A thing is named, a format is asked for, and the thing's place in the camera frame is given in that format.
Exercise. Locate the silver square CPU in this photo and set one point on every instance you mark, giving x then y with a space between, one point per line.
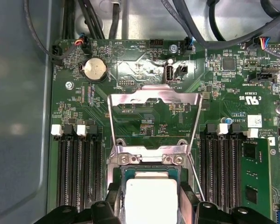
151 200

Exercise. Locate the small blue capacitor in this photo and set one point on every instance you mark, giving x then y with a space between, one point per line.
228 120

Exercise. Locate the CPU socket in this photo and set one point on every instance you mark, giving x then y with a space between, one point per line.
130 159

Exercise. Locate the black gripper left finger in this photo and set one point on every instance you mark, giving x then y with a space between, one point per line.
114 210

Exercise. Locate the white label sticker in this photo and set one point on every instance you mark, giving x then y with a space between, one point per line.
254 121

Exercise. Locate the black pin header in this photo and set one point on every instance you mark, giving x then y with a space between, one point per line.
264 77
156 43

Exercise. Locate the green motherboard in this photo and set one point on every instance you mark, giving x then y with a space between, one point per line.
224 98

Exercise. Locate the RAM slot black clips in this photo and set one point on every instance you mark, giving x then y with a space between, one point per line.
96 175
208 175
234 175
71 175

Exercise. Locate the green RAM stick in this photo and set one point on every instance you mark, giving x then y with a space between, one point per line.
256 175

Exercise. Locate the silver coin battery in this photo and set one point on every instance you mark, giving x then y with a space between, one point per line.
94 69

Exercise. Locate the black board connector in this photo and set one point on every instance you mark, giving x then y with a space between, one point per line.
182 71

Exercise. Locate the silver USB port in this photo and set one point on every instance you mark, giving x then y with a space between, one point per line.
169 74

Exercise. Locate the black square chip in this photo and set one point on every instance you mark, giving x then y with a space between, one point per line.
228 63

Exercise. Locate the black silver PC case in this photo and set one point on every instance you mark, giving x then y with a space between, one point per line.
18 93

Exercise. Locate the silver mounting screw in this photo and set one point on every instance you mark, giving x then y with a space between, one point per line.
172 48
69 85

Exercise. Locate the metal socket cover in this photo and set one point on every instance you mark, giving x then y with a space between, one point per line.
177 95

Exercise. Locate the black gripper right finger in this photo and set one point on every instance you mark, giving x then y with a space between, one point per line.
189 210

